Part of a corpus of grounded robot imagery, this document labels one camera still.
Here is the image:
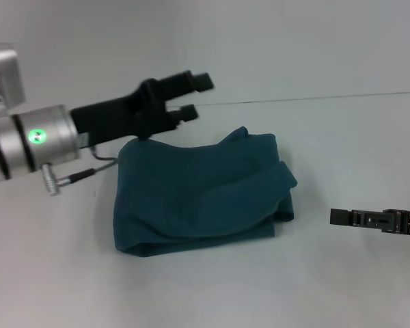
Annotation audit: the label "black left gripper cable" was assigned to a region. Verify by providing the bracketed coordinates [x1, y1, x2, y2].
[40, 145, 119, 197]

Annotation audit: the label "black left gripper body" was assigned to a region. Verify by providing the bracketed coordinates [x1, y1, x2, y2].
[70, 77, 179, 141]

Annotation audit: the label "teal t-shirt with FREE print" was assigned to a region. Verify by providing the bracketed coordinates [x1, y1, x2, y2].
[111, 125, 299, 259]

